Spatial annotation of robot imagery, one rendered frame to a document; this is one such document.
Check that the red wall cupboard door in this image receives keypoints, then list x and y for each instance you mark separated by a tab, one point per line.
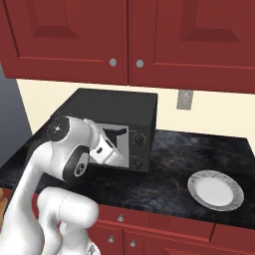
196	40
66	36

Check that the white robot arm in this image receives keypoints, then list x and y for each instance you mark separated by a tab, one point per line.
50	156

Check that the grey wall socket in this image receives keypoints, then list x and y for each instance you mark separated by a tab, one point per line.
185	99

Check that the red base cupboard door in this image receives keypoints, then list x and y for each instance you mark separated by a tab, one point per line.
106	240
149	244

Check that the grey fridge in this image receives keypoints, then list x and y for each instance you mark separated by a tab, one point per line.
13	116

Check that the grey base cupboard knob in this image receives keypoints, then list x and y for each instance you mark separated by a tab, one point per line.
132	243
111	239

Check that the grey round cupboard knob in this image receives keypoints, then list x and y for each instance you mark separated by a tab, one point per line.
139	63
113	62

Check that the black toaster oven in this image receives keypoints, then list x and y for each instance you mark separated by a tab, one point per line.
113	106

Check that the black timer knob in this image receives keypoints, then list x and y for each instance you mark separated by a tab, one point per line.
138	162

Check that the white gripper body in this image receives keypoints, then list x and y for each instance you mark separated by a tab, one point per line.
113	156

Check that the white plate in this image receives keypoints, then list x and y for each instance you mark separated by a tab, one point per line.
215	190

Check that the grey drawer knob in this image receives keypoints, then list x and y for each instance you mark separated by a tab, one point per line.
121	218

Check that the red drawer front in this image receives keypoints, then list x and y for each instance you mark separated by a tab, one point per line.
181	227
132	215
234	240

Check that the black temperature knob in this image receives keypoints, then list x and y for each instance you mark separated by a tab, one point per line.
139	138

